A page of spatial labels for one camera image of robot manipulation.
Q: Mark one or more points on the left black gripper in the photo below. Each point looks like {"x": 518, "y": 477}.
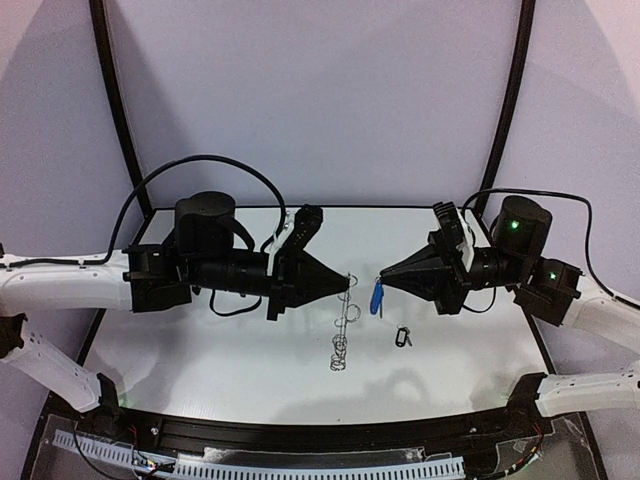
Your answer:
{"x": 282, "y": 282}

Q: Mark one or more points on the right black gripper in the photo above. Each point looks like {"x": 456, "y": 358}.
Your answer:
{"x": 447, "y": 270}

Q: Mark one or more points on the metal ring disc with keyrings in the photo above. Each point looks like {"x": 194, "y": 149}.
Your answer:
{"x": 350, "y": 313}

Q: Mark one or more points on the blue tag key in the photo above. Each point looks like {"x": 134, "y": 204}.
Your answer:
{"x": 377, "y": 299}

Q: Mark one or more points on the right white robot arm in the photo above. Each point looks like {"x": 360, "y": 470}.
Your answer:
{"x": 561, "y": 295}

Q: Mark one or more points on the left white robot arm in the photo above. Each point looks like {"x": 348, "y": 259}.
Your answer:
{"x": 207, "y": 248}

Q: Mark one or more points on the black tag key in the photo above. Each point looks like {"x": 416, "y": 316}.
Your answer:
{"x": 403, "y": 337}

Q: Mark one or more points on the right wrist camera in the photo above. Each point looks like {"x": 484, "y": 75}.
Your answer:
{"x": 457, "y": 238}

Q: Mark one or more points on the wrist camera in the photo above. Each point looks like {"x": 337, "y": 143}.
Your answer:
{"x": 286, "y": 246}
{"x": 457, "y": 238}

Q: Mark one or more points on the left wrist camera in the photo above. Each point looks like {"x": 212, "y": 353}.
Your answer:
{"x": 286, "y": 246}

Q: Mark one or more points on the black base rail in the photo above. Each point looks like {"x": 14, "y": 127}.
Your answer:
{"x": 164, "y": 432}

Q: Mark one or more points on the white slotted cable duct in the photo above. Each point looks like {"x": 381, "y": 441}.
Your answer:
{"x": 238, "y": 464}

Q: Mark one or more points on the right black frame post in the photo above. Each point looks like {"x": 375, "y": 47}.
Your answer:
{"x": 511, "y": 94}

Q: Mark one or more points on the black frame post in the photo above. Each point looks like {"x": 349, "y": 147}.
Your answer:
{"x": 511, "y": 94}
{"x": 103, "y": 44}

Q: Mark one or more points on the left black frame post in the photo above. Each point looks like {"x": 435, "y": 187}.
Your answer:
{"x": 103, "y": 44}

